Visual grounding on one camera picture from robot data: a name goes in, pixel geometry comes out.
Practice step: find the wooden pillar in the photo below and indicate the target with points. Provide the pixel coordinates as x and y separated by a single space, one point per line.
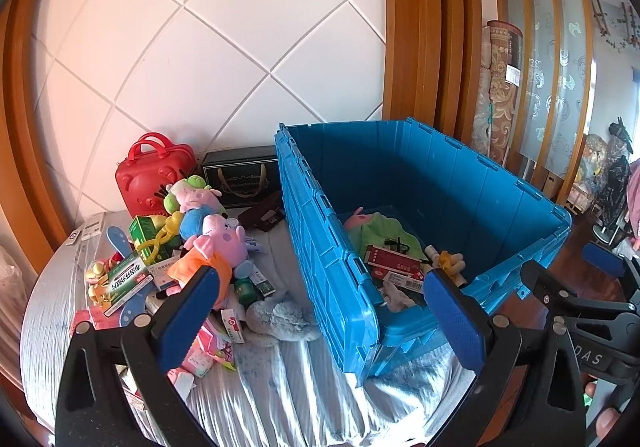
425 27

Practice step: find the white red-label box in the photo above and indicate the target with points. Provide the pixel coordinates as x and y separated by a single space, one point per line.
232 324

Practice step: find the pink packet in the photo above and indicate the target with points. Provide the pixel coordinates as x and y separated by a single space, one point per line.
205 352

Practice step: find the pig plush with orange dress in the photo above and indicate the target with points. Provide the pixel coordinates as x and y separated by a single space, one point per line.
220 237

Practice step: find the small white remote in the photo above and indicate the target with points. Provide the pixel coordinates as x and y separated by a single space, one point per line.
72 239

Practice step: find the blue plastic toy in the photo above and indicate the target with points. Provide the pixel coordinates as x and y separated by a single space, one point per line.
117 239

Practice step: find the pink box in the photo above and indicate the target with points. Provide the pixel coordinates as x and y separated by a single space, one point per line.
97 319

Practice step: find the red white medicine box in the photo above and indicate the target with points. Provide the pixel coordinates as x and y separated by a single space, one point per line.
405 282

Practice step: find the person's right hand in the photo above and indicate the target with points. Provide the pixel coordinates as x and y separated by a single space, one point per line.
609 422

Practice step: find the grey plush toy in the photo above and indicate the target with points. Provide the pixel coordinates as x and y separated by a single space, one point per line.
280 322

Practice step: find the red toy suitcase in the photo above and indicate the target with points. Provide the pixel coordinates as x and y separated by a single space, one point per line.
145 182

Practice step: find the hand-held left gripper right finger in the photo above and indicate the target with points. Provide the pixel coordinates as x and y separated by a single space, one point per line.
455 322

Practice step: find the rolled patterned carpet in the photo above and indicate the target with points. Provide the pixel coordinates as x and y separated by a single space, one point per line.
505 92

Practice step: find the gold toy figure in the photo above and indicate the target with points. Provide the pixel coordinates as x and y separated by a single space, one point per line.
98 284

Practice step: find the pig plush with blue shirt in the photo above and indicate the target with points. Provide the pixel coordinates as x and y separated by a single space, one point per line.
197 199

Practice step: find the curved wooden wall frame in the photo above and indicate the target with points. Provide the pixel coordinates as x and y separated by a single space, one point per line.
20 102

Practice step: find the black plastic bag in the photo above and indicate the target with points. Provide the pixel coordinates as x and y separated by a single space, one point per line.
615 192

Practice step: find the green white medicine box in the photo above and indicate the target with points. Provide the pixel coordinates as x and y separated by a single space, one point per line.
125 282

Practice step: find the dark gift box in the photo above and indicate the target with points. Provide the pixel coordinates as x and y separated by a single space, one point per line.
240 182

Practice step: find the white cloth-covered desktop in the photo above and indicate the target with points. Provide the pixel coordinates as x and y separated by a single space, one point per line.
280 392

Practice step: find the yellow white plush toy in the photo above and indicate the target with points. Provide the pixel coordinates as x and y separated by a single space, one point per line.
450 267

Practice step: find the green bottle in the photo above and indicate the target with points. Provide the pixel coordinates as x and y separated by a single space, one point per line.
245 292

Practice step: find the wooden glass partition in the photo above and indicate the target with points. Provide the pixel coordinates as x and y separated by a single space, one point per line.
555 52

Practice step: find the blue storage crate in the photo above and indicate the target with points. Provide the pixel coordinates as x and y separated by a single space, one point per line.
450 177

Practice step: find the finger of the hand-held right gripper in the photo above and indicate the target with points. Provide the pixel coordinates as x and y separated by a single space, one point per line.
602 259
550 294

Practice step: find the white blue box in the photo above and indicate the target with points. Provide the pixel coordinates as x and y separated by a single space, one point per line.
165 274

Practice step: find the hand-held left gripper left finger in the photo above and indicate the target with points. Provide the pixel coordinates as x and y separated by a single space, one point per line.
187 322

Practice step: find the dark maroon pouch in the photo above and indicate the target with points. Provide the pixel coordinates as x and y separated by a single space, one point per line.
262 214

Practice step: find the green cloth hat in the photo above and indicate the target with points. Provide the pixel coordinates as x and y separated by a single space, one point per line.
390 229

